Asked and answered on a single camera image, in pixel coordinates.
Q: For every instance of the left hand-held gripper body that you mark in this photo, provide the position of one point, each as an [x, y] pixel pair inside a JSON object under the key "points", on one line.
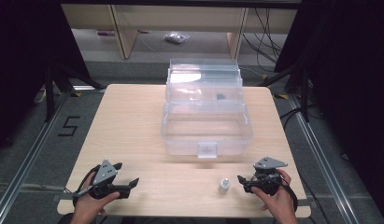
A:
{"points": [[105, 174]]}

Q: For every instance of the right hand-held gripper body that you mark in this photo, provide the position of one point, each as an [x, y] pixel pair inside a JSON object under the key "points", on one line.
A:
{"points": [[265, 179]]}

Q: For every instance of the small white bottle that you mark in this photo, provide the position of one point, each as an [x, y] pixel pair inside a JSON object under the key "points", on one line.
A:
{"points": [[224, 186]]}

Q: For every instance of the clear plastic storage box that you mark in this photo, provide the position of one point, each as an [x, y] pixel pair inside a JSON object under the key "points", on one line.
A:
{"points": [[206, 124]]}

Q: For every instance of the person's right hand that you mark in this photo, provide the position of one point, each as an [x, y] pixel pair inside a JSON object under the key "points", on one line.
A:
{"points": [[278, 202]]}

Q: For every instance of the person's left hand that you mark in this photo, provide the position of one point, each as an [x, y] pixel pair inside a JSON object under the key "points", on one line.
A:
{"points": [[91, 203]]}

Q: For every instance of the yellow black floor tape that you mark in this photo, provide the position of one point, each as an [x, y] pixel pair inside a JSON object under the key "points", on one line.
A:
{"points": [[76, 94], [280, 96], [265, 77]]}

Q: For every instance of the black metal stand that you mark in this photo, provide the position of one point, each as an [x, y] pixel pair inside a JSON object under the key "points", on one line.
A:
{"points": [[305, 93], [49, 93]]}

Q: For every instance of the white plastic object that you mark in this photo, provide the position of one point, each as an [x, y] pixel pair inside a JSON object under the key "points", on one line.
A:
{"points": [[40, 95]]}

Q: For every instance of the black curtain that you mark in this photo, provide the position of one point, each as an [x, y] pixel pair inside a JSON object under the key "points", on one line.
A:
{"points": [[21, 62], [351, 93]]}

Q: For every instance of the clear plastic bag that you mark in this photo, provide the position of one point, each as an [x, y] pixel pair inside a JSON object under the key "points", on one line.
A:
{"points": [[176, 37]]}

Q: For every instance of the metal floor rail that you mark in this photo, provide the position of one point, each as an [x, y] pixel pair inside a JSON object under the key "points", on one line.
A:
{"points": [[323, 161], [27, 158]]}

